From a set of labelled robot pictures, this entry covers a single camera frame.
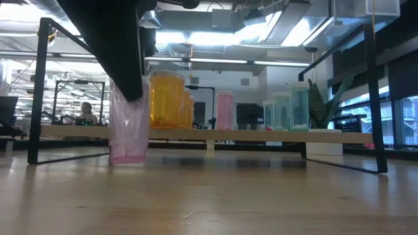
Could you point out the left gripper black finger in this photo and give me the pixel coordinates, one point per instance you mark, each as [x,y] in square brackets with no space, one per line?
[111,49]

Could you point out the small pink medicine bottle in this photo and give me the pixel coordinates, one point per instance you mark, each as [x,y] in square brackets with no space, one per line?
[224,111]
[129,137]

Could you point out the person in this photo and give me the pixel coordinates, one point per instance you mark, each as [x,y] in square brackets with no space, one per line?
[86,112]

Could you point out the dark computer screen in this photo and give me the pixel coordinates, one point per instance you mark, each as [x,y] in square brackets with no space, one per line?
[8,107]

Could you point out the black background monitor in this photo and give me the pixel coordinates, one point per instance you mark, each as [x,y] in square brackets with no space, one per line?
[249,113]

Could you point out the snake plant in white pot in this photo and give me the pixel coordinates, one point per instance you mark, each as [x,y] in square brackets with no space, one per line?
[318,107]

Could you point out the black perforated crate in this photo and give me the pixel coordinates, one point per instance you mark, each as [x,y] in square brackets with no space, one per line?
[349,123]

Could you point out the black background rig frame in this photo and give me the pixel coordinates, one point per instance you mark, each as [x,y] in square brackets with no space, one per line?
[81,81]
[204,87]

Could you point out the black aluminium table frame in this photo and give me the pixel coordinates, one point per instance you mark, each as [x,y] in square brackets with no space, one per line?
[176,146]

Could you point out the wooden shelf with black frame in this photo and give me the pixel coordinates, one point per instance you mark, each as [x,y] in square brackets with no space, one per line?
[228,134]

